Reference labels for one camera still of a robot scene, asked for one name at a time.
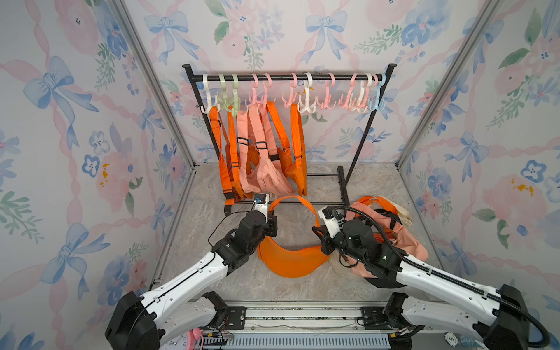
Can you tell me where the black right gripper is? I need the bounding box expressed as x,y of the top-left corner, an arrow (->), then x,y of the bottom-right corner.
312,222 -> 366,265

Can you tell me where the orange sling bag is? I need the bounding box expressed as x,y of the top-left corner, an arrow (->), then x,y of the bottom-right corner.
256,195 -> 331,279

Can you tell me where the pink crossbody bag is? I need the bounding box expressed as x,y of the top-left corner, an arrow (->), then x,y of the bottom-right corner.
343,200 -> 430,279

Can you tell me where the beige crossbody bag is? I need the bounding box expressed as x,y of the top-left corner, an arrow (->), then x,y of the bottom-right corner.
327,195 -> 413,277

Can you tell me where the black crossbody bag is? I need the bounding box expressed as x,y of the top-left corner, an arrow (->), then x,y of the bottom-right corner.
364,209 -> 408,289

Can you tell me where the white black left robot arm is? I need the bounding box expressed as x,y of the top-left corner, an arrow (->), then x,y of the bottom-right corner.
105,211 -> 277,349

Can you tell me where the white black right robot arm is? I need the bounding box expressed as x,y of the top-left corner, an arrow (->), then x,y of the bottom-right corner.
314,205 -> 552,349

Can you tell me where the green plastic hook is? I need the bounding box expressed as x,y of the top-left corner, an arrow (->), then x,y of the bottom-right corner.
217,74 -> 241,118

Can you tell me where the white plastic hook left end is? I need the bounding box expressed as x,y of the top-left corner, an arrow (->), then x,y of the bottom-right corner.
201,74 -> 218,115

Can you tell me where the light blue plastic hook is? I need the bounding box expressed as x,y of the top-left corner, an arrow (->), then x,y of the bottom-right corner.
368,74 -> 386,112

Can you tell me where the white plastic hook middle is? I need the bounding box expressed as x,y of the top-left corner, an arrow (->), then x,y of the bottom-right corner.
297,72 -> 317,114

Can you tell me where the pink alarm clock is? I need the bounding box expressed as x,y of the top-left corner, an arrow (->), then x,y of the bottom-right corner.
175,328 -> 204,350

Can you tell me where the black metal garment rack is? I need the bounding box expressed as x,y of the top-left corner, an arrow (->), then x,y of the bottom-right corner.
182,64 -> 380,206

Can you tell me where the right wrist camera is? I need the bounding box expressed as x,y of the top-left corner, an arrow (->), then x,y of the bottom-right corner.
318,206 -> 344,239

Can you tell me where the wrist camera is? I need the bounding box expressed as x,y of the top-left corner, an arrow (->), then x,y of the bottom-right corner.
252,193 -> 269,217
318,206 -> 344,239

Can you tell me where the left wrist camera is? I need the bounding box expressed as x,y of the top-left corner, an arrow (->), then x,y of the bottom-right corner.
252,193 -> 269,217

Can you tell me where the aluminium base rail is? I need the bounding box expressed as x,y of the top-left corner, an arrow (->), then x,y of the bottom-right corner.
108,299 -> 495,350

